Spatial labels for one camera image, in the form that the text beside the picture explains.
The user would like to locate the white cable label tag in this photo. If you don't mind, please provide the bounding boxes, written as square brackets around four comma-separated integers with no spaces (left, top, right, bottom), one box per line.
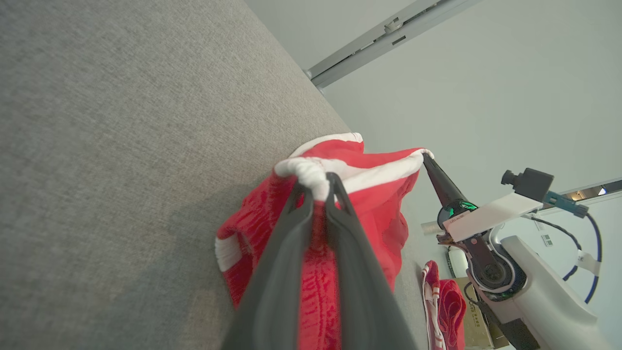
[575,250,603,277]

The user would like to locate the brown cardboard box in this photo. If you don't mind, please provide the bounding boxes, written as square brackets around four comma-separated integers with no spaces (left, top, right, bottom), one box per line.
[454,277,511,350]

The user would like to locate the right camera cable teal plug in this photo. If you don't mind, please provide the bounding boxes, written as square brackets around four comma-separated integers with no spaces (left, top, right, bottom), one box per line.
[543,190,604,305]

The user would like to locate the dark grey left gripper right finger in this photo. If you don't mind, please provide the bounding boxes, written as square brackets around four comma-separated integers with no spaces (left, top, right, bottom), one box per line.
[324,172,419,350]

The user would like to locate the red white-sleeved T-shirt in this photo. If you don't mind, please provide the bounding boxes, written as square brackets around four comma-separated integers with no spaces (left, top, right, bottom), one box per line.
[420,260,467,350]

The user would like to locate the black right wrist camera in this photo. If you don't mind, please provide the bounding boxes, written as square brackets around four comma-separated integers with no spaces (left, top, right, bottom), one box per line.
[501,167,555,203]

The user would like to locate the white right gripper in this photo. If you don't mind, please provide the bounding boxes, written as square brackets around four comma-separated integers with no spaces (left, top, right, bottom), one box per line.
[422,154,544,243]

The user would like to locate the red garment with white hem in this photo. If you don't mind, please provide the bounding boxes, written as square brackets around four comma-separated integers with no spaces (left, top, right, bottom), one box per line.
[215,132,435,350]

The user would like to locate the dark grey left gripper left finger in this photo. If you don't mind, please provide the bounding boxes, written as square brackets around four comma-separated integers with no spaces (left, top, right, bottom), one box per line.
[221,183,315,350]

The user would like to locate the grey fabric sofa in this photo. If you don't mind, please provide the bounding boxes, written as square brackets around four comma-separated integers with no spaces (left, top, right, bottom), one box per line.
[0,0,438,350]

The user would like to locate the grey wall frame post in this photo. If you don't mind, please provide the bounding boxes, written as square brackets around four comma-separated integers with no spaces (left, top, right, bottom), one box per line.
[303,0,483,89]

